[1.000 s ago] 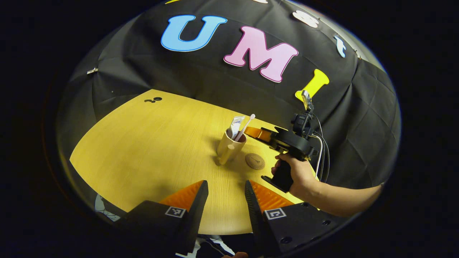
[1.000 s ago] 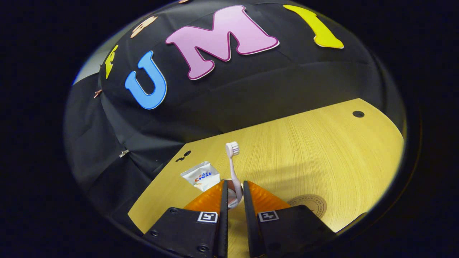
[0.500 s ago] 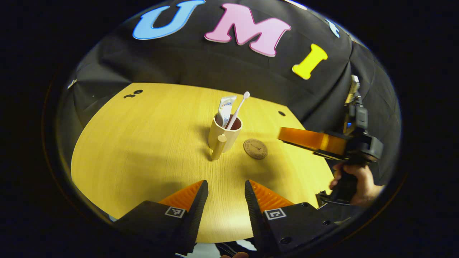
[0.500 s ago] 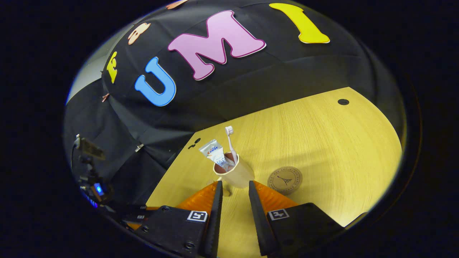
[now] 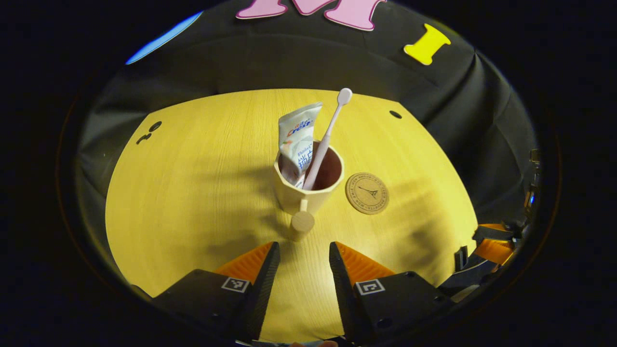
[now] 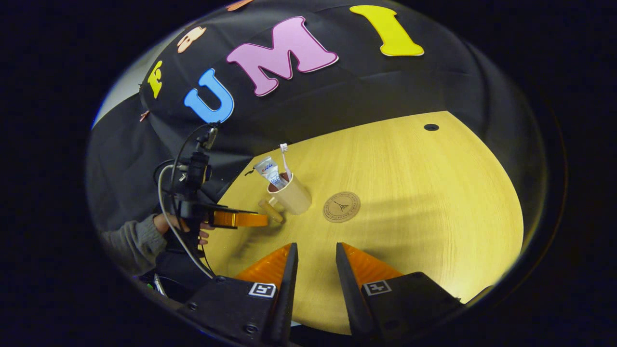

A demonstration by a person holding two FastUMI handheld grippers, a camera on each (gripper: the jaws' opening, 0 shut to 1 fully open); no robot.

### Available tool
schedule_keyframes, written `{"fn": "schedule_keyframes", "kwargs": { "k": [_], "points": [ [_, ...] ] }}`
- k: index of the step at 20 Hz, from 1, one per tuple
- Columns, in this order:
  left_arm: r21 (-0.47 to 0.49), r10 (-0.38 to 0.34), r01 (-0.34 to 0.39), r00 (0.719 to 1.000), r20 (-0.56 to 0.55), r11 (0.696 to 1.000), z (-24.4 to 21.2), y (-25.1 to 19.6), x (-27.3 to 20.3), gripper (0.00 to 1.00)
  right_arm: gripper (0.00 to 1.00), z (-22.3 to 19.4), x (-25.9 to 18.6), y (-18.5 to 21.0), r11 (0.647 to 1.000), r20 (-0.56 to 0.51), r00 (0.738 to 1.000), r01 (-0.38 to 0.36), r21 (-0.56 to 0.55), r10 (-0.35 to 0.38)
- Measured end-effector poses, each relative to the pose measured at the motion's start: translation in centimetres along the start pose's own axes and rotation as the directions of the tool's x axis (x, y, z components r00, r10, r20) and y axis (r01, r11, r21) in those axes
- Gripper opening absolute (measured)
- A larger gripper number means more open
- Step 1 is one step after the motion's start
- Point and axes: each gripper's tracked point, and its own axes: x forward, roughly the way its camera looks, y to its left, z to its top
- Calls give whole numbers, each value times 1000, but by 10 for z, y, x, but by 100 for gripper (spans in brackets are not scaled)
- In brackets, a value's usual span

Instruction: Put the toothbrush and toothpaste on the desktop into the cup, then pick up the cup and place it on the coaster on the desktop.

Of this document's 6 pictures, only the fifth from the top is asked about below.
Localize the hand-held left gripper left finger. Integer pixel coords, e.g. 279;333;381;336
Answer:
152;241;282;344

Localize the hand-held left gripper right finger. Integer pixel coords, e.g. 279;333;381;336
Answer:
329;241;454;343

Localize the beige cup with handle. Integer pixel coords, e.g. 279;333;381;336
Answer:
274;140;345;241

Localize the round cork coaster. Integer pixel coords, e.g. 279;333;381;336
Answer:
345;173;389;215

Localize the white toothpaste tube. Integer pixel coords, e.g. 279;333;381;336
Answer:
278;102;323;188

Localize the pale pink toothbrush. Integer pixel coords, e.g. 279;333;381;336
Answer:
302;88;353;191

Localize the light wooden desktop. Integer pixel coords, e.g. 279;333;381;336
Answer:
105;88;479;344

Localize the black backdrop cloth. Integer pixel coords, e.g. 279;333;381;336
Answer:
77;0;538;232

